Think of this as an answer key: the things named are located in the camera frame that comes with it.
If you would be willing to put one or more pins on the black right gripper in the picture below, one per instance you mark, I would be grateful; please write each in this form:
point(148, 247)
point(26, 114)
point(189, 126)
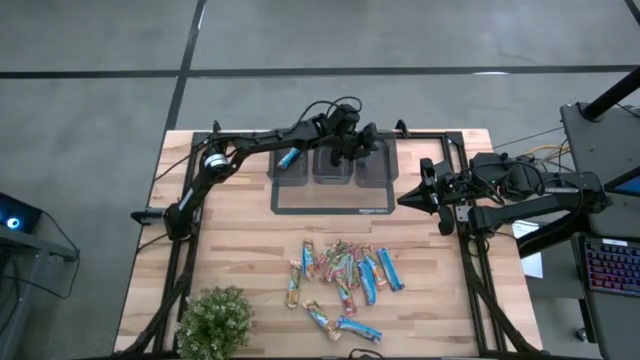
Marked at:
point(452, 192)

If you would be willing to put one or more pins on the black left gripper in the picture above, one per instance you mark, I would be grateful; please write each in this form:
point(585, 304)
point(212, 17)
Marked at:
point(344, 122)

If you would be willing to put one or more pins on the yellow light blue granola bar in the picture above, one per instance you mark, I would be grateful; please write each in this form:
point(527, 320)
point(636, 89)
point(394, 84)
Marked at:
point(293, 284)

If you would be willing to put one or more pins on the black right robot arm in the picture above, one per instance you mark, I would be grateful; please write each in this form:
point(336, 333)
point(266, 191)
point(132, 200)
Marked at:
point(525, 210)

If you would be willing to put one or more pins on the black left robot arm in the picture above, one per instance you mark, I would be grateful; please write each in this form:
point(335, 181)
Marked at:
point(270, 137)

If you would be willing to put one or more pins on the red green granola bar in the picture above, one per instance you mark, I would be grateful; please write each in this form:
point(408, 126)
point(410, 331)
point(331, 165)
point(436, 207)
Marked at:
point(336, 267)
point(353, 270)
point(346, 296)
point(327, 256)

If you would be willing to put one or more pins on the grey translucent plastic bin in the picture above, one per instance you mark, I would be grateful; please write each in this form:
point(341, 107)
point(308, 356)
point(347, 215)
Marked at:
point(300, 175)
point(332, 175)
point(380, 172)

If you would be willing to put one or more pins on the black-bordered silicone mat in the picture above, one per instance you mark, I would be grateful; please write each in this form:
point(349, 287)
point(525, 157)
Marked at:
point(330, 200)

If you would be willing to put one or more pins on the white paper sheet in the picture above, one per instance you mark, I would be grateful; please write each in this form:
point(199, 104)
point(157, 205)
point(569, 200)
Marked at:
point(532, 265)

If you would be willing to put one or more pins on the black desk support bar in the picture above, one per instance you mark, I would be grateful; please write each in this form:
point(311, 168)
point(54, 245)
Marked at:
point(550, 240)

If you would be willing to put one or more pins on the backlit computer keyboard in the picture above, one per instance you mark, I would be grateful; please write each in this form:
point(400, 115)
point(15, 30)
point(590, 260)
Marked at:
point(612, 267)

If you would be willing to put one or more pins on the tablet screen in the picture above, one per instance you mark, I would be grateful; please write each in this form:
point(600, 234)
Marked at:
point(627, 186)

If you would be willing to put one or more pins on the black slanted pole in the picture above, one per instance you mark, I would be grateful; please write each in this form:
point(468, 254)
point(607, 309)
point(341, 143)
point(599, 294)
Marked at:
point(612, 95)

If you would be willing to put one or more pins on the green artificial potted plant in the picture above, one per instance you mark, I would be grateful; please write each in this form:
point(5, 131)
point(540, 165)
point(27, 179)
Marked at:
point(215, 322)

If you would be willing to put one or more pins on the grey metal stand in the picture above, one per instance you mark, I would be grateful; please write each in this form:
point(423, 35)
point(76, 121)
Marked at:
point(50, 250)

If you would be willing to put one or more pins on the black computer with blue light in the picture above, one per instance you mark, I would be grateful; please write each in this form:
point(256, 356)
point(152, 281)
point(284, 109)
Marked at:
point(20, 215)

